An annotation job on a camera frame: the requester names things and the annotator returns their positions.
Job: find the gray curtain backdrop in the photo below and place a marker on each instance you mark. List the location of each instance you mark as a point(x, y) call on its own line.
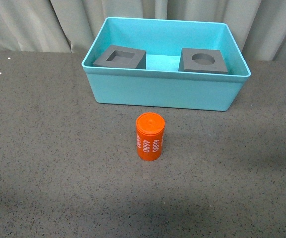
point(259, 26)

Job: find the gray cube with square recess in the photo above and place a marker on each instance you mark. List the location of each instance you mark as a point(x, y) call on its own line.
point(122, 57)

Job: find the gray cube with round recess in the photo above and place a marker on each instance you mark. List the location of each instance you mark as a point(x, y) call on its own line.
point(202, 61)

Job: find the light blue plastic box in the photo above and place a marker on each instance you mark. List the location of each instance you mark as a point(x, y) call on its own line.
point(162, 84)

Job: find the orange cylinder marked 4680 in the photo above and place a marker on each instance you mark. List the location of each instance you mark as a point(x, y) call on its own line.
point(150, 129)

